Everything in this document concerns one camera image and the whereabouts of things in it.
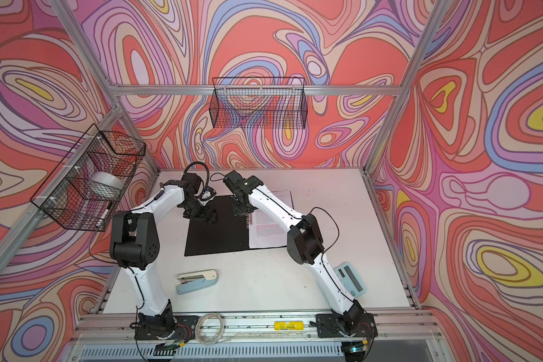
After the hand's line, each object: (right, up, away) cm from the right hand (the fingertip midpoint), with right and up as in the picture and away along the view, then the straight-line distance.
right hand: (246, 214), depth 93 cm
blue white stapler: (-17, -23, -12) cm, 31 cm away
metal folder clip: (0, -4, +6) cm, 7 cm away
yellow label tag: (+17, -34, -21) cm, 43 cm away
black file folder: (-7, -8, +3) cm, 12 cm away
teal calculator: (+40, -22, -12) cm, 47 cm away
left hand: (-16, -1, +3) cm, 17 cm away
